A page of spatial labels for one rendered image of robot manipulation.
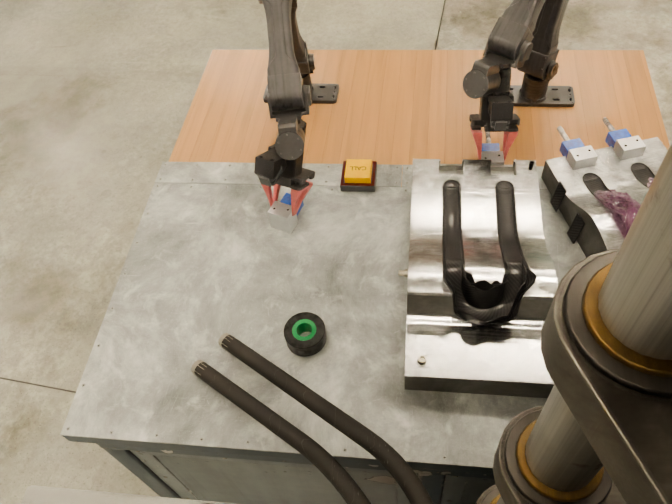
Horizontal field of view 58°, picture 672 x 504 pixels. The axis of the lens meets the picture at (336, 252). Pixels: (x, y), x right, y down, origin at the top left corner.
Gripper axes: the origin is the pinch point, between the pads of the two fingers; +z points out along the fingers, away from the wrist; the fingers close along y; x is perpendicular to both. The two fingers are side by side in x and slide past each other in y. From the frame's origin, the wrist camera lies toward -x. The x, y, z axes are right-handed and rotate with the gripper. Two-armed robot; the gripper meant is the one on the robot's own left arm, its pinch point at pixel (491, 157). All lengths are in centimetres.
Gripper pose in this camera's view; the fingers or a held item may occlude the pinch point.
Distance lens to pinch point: 143.0
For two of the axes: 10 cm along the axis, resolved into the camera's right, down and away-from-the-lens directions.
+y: 9.9, 0.0, -1.1
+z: 0.4, 9.1, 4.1
